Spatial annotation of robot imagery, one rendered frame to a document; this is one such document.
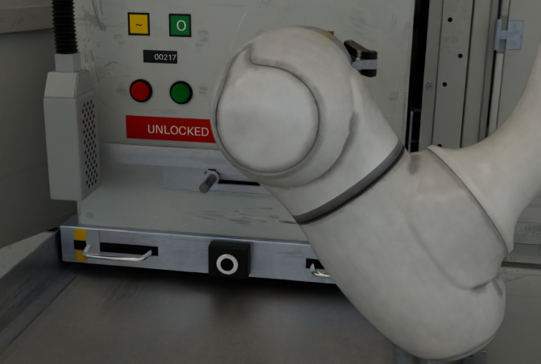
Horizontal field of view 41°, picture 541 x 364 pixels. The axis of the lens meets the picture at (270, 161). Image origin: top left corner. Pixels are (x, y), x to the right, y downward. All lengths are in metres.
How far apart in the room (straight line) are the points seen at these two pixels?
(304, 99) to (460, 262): 0.17
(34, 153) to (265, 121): 0.94
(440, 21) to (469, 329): 0.80
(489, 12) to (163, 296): 0.70
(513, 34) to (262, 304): 0.60
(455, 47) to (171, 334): 0.67
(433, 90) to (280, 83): 0.85
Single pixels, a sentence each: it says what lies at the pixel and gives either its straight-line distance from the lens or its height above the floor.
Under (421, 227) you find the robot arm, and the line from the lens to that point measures 0.52.
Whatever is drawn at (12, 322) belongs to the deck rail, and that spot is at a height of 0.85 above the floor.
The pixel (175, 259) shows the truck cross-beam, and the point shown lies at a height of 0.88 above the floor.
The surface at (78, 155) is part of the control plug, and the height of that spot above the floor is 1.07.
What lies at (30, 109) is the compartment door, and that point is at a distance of 1.35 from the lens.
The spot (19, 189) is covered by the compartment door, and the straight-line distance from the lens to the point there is 1.36.
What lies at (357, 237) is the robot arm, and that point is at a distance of 0.52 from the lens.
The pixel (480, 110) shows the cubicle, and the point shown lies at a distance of 1.31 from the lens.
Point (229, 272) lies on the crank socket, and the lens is 1.08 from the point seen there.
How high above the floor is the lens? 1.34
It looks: 16 degrees down
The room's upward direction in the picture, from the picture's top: 1 degrees clockwise
